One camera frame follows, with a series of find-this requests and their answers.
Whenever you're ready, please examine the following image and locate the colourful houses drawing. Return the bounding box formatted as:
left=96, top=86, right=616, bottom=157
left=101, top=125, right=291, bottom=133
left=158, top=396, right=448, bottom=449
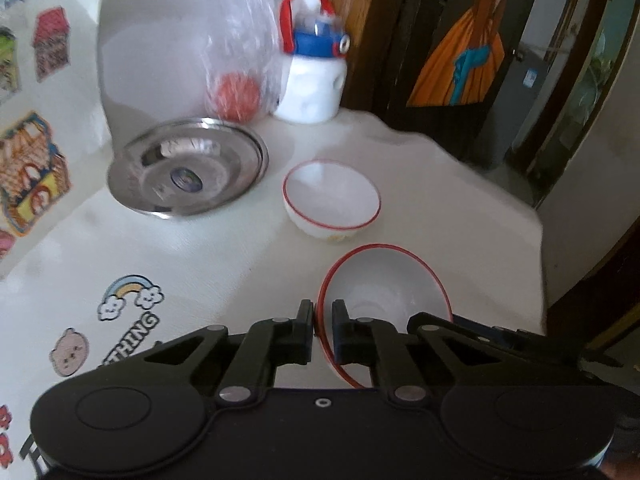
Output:
left=0, top=0, right=113, bottom=281

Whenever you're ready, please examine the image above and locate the grey appliance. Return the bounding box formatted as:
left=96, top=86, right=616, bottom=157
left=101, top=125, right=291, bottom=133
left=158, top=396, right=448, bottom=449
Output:
left=502, top=45, right=551, bottom=158

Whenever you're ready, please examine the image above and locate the clear plastic bag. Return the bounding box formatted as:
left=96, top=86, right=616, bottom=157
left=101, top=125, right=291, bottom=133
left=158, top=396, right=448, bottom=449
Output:
left=202, top=0, right=286, bottom=123

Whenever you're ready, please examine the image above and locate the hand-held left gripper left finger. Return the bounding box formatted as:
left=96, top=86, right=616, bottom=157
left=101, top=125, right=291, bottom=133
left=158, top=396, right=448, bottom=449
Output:
left=145, top=299, right=317, bottom=407

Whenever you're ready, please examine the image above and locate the white water bottle red handle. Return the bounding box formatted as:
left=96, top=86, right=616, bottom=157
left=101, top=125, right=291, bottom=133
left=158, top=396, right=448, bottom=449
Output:
left=272, top=0, right=349, bottom=123

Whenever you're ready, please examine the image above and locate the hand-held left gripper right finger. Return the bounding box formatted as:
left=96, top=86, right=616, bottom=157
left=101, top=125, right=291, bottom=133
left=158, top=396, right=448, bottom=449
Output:
left=332, top=299, right=506, bottom=407

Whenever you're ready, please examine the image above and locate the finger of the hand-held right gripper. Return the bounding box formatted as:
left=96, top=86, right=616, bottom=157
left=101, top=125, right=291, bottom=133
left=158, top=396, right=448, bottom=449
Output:
left=492, top=325, right=623, bottom=368

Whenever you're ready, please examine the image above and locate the orange dress door painting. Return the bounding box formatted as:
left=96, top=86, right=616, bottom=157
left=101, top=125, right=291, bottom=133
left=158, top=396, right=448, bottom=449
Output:
left=406, top=0, right=507, bottom=107

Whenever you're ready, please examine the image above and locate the white bowl red rim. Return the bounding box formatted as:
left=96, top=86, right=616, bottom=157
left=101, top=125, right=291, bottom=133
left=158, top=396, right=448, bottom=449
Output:
left=316, top=244, right=455, bottom=390
left=282, top=159, right=382, bottom=245

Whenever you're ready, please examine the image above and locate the brown wooden door frame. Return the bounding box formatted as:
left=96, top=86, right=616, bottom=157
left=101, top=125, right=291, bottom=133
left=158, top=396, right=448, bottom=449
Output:
left=325, top=0, right=383, bottom=111

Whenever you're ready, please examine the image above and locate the stainless steel plate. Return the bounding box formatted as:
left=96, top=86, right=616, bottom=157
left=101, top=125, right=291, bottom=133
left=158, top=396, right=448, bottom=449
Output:
left=106, top=117, right=271, bottom=218

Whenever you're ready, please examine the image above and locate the red round object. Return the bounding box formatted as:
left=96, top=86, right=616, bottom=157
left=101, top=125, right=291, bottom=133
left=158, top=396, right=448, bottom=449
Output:
left=214, top=74, right=261, bottom=122

